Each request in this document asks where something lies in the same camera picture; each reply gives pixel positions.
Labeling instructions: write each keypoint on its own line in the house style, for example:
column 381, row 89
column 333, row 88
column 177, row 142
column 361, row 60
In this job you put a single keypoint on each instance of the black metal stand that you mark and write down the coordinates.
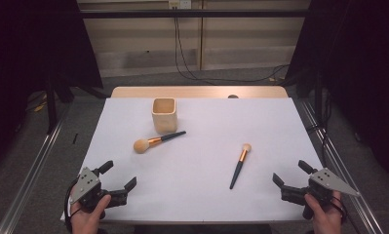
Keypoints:
column 51, row 107
column 318, row 100

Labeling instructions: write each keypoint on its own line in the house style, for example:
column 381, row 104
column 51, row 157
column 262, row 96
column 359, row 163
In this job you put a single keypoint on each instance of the yellow vertical wall strip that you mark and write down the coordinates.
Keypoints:
column 201, row 35

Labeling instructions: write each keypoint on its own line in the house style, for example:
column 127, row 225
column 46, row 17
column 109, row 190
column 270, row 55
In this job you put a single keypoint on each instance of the person's left hand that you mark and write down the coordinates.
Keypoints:
column 86, row 221

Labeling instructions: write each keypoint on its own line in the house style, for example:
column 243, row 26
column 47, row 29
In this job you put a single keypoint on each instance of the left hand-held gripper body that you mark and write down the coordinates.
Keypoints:
column 85, row 185

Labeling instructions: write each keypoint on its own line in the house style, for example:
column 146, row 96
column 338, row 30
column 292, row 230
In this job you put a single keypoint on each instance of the small makeup brush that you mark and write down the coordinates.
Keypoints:
column 239, row 165

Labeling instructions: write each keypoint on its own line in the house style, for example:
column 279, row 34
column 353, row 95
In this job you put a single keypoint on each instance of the white paper sheet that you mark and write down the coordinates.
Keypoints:
column 198, row 169

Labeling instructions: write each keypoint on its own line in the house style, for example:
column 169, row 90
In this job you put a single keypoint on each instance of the white wall socket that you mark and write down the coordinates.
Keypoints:
column 180, row 4

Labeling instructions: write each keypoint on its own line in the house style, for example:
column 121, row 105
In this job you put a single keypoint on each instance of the large makeup brush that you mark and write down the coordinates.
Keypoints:
column 141, row 145

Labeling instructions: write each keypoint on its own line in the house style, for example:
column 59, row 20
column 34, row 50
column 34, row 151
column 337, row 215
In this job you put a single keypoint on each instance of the black curtain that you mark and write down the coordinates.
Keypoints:
column 361, row 81
column 29, row 65

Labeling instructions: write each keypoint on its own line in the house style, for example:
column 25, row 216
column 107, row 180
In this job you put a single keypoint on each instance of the beige square cup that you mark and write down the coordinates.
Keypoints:
column 164, row 122

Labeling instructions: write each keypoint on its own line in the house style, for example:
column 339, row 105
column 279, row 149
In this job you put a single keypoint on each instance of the aluminium floor rail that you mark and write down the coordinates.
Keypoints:
column 29, row 182
column 341, row 169

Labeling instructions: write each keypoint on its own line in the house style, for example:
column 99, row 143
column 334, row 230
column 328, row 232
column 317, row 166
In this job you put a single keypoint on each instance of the person's right hand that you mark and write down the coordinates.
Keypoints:
column 327, row 219

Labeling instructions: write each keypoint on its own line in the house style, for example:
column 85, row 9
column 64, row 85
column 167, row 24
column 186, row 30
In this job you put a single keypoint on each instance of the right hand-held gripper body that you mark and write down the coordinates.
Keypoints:
column 325, row 182

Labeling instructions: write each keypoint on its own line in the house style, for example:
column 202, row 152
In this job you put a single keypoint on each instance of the black horizontal bar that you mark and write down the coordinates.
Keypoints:
column 195, row 13

